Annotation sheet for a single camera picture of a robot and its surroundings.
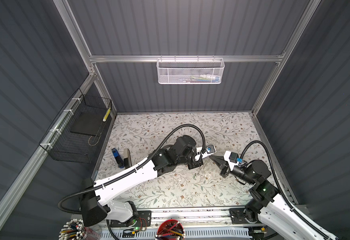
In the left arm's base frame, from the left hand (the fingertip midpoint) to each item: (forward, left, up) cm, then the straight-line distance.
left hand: (203, 151), depth 69 cm
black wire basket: (+11, +62, +2) cm, 63 cm away
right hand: (-4, -4, +1) cm, 5 cm away
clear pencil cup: (-26, +53, -9) cm, 60 cm away
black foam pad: (+16, +56, +4) cm, 58 cm away
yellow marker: (+25, +50, +1) cm, 56 cm away
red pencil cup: (-28, +17, -17) cm, 37 cm away
